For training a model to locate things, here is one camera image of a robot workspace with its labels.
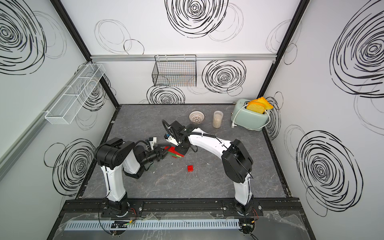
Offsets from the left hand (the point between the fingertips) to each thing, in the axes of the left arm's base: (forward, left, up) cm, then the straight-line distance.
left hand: (170, 149), depth 89 cm
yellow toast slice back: (+26, -56, +18) cm, 64 cm away
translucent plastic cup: (+23, -30, +3) cm, 37 cm away
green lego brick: (-3, -4, -2) cm, 6 cm away
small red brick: (-9, -13, -5) cm, 16 cm away
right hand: (-1, -7, +3) cm, 8 cm away
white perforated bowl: (+30, -15, -4) cm, 34 cm away
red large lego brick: (-1, -2, +2) cm, 3 cm away
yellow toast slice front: (+23, -52, +15) cm, 59 cm away
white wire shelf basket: (+4, +50, +27) cm, 57 cm away
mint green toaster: (+20, -49, +6) cm, 53 cm away
